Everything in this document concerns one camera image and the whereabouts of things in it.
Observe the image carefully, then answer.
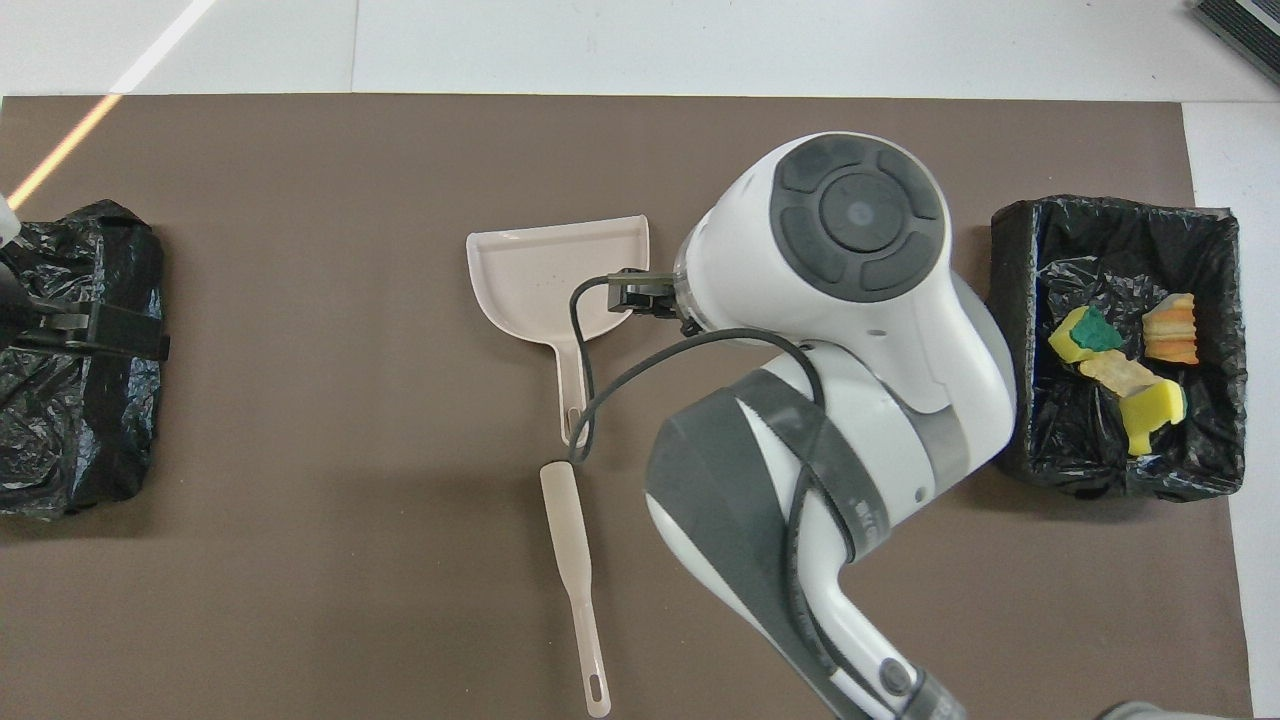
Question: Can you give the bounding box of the beige plastic dustpan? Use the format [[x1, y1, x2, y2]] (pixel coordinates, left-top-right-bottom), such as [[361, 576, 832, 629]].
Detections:
[[466, 214, 651, 449]]

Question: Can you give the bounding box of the beige hand brush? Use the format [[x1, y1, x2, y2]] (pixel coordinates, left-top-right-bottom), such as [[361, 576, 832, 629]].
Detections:
[[539, 460, 613, 719]]

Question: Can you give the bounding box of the yellow sponge chunk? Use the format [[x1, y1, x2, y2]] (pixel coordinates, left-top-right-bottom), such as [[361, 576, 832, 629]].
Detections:
[[1047, 305, 1127, 365]]

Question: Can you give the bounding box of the beige sponge scrap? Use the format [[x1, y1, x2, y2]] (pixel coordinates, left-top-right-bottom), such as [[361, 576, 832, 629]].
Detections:
[[1078, 350, 1163, 398], [1142, 293, 1201, 366]]

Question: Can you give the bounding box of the notched yellow sponge piece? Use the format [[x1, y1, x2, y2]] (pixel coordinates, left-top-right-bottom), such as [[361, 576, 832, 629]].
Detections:
[[1117, 378, 1189, 458]]

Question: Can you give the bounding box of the black bag lined bin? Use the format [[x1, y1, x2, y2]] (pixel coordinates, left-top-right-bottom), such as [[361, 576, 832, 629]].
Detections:
[[0, 199, 166, 521], [977, 194, 1249, 503]]

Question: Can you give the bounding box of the brown table mat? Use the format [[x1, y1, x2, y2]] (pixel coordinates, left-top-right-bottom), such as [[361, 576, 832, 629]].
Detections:
[[0, 95, 1253, 720]]

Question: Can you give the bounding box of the grey ribbed device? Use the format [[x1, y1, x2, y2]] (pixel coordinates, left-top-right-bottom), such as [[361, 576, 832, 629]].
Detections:
[[1190, 0, 1280, 86]]

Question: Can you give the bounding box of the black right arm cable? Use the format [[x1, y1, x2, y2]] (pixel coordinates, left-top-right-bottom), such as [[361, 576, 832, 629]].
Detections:
[[568, 276, 906, 701]]

